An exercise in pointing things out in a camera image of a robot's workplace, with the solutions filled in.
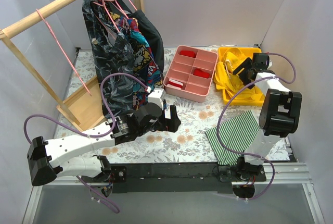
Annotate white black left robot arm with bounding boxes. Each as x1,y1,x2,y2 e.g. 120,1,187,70
27,103,181,186

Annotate yellow shorts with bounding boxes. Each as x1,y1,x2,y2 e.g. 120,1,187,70
213,47,265,102

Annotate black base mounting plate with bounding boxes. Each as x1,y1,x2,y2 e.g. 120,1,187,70
80,163,266,195

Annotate green white striped cloth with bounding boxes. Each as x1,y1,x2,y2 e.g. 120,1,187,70
205,110,259,166

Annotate wooden clothes rack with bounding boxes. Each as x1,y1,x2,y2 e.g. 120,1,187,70
0,0,145,132

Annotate pink compartment organizer box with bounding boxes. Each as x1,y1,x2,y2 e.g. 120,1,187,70
163,45,218,103

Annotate aluminium frame rail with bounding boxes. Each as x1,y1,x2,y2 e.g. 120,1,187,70
23,163,324,223

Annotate red white striped sock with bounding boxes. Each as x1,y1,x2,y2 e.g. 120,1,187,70
168,79,184,89

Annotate purple cable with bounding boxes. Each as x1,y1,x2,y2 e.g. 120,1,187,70
212,53,297,202
23,72,151,214

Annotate colourful comic print shorts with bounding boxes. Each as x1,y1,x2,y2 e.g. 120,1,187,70
110,13,158,110

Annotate dark leaf print shorts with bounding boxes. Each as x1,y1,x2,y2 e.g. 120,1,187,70
82,0,134,119

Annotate red folded sock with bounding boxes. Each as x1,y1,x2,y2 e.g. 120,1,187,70
193,68,210,79
179,50,196,58

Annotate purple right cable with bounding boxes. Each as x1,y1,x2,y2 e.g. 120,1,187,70
212,53,297,202

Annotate black shorts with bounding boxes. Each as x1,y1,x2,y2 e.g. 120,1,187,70
106,0,164,80

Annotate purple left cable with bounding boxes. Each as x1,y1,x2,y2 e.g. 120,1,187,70
23,72,151,214

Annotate yellow plastic tray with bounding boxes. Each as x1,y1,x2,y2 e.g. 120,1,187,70
217,46,266,106

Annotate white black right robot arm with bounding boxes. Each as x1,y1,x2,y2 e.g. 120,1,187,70
233,53,302,181

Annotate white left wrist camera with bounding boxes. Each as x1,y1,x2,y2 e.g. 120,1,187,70
148,88,165,105

